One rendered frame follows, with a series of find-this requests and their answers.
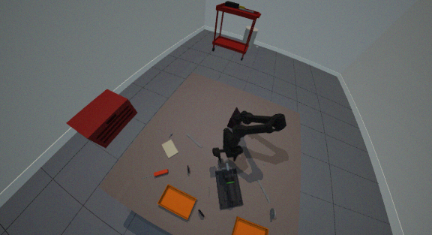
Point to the red flat bar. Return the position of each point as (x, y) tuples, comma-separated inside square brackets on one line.
[(158, 173)]

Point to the orange shallow tray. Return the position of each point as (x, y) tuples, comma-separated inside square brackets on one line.
[(177, 201), (245, 227)]

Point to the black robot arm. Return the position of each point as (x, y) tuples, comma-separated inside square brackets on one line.
[(239, 131)]

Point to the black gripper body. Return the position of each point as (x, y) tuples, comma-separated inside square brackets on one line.
[(216, 151)]

